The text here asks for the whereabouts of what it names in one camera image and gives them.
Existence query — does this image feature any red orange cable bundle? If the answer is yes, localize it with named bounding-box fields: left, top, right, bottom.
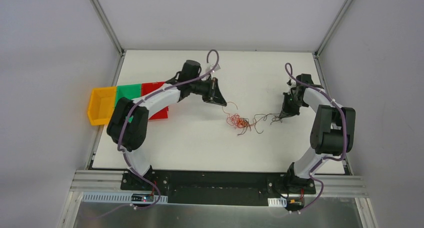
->
left=221, top=101, right=256, bottom=137

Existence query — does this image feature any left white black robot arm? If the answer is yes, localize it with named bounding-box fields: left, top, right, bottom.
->
left=106, top=60, right=227, bottom=191

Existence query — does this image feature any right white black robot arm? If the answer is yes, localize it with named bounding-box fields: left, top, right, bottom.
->
left=279, top=73, right=356, bottom=193

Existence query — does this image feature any red plastic bin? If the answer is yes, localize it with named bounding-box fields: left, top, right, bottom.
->
left=141, top=81, right=169, bottom=121

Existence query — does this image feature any green plastic bin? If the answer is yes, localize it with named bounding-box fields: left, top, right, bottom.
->
left=114, top=83, right=142, bottom=108

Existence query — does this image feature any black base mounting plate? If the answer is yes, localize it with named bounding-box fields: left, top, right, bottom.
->
left=120, top=169, right=316, bottom=207

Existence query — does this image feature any right controller circuit board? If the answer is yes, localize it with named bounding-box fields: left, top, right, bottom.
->
left=285, top=200, right=305, bottom=212

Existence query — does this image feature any controller circuit board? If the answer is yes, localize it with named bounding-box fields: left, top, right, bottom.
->
left=285, top=200, right=305, bottom=212
left=131, top=193, right=155, bottom=203

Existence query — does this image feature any yellow plastic bin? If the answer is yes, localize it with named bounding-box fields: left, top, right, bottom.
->
left=87, top=86, right=117, bottom=126

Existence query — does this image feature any left controller circuit board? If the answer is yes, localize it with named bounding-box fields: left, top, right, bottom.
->
left=131, top=193, right=155, bottom=203

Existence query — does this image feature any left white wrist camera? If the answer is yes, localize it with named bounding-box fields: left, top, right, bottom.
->
left=205, top=64, right=220, bottom=75

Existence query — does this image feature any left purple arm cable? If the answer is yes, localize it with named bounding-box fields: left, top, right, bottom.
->
left=117, top=49, right=221, bottom=211

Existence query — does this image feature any right white slotted cable duct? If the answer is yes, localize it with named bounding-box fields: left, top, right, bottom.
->
left=267, top=197, right=287, bottom=208

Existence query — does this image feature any white slotted cable duct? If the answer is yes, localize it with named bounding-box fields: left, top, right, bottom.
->
left=267, top=197, right=287, bottom=208
left=81, top=192, right=168, bottom=205

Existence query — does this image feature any aluminium frame rail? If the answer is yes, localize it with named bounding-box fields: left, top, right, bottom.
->
left=70, top=170, right=369, bottom=198

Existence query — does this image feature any left white slotted cable duct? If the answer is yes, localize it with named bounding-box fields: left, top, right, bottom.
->
left=81, top=192, right=168, bottom=205

